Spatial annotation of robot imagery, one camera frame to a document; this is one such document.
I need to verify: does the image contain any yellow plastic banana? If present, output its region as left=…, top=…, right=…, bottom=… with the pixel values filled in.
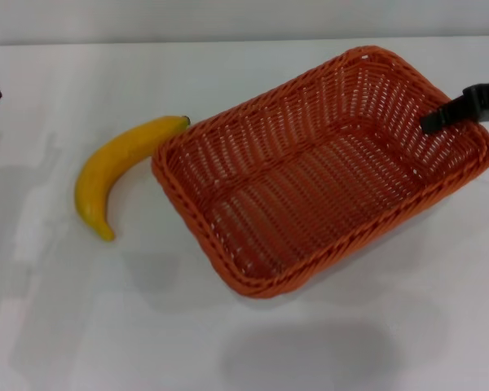
left=73, top=115, right=192, bottom=243

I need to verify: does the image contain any orange woven plastic basket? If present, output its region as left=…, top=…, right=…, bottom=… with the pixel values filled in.
left=150, top=45, right=489, bottom=301

